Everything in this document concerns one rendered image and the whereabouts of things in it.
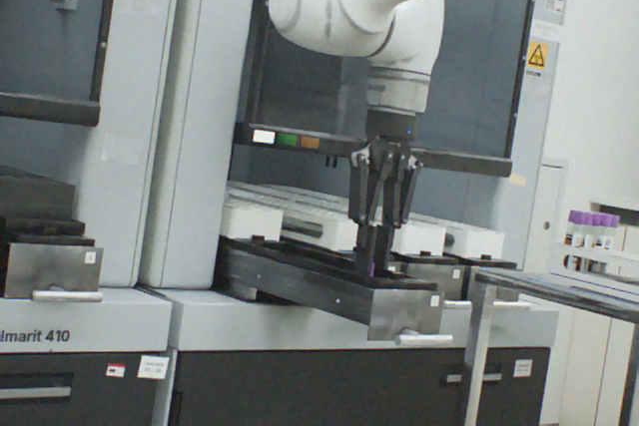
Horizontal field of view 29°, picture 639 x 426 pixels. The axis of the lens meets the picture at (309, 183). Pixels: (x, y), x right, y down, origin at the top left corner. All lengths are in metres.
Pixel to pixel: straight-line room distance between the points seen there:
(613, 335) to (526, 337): 2.02
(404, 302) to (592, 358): 2.70
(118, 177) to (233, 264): 0.24
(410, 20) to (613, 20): 2.65
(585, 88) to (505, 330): 2.12
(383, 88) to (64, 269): 0.51
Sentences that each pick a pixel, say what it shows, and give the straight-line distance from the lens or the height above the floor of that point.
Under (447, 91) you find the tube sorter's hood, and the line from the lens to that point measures 2.16.
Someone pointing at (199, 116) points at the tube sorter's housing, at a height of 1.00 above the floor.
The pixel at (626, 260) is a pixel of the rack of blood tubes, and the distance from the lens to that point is 1.88.
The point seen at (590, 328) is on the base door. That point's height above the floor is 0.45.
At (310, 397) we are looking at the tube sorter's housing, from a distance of 1.96.
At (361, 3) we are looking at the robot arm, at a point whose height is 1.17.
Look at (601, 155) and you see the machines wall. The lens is 4.38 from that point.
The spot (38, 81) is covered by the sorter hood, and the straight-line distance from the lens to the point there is 1.69.
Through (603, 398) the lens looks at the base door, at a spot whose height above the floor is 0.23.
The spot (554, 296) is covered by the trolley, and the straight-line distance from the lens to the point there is 1.88.
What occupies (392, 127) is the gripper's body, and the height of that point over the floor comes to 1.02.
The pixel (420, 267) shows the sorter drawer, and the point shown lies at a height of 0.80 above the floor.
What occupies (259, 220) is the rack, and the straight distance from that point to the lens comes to 1.95.
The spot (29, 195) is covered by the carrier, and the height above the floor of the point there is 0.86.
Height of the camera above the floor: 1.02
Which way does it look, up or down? 3 degrees down
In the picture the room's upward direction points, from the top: 8 degrees clockwise
